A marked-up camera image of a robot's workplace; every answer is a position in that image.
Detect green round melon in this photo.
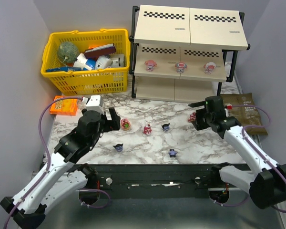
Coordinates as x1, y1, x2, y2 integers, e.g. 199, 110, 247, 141
57, 42, 80, 64

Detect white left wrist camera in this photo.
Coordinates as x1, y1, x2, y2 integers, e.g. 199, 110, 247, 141
82, 95, 104, 115

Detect white pink bunny toy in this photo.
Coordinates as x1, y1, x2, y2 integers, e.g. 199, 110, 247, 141
204, 62, 216, 74

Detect white cylindrical can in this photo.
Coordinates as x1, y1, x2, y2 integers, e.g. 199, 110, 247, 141
110, 54, 125, 68

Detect purple small figure toy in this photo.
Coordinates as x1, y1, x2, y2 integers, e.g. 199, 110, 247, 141
168, 149, 178, 157

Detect white blue carton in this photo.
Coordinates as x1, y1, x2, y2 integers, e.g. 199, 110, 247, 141
73, 53, 96, 71

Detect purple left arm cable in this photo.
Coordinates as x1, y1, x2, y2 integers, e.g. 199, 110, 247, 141
2, 96, 85, 229

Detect red bear cream toy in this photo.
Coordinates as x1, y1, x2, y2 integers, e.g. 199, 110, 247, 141
143, 124, 152, 135

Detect yellow plastic shopping basket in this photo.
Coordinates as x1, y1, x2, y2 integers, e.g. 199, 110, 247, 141
41, 29, 130, 96

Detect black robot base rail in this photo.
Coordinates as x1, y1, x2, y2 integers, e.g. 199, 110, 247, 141
80, 164, 233, 199

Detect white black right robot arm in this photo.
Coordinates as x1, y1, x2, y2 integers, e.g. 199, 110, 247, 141
189, 96, 286, 213

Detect pink bear strawberry toy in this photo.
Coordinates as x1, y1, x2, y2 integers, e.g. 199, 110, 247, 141
120, 118, 131, 131

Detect white small box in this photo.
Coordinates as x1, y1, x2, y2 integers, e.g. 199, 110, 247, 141
95, 55, 112, 70

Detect blue flat package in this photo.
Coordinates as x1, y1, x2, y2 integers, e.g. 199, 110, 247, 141
46, 66, 82, 73

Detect beige three-tier shelf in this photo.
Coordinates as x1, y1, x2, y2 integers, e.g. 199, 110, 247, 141
129, 5, 250, 103

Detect pink round bunny toy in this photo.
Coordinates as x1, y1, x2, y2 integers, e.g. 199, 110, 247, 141
175, 62, 187, 73

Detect red white bear toy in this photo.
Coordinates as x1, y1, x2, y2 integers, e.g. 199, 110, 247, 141
187, 112, 196, 123

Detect brown coffee bag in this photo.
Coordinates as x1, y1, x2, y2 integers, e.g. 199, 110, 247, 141
221, 93, 268, 135

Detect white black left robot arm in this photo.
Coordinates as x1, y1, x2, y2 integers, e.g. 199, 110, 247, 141
0, 107, 121, 229

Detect orange snack box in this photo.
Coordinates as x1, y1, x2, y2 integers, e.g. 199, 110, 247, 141
50, 95, 78, 116

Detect dark red book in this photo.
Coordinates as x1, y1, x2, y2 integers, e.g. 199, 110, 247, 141
84, 43, 116, 59

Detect black purple cat toy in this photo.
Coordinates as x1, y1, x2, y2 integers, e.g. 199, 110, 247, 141
162, 123, 170, 132

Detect black purple-bow cat toy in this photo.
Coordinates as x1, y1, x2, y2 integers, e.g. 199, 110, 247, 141
113, 144, 123, 152

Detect pink blue-bow bunny toy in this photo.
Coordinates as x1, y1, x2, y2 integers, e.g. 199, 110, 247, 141
144, 60, 157, 72

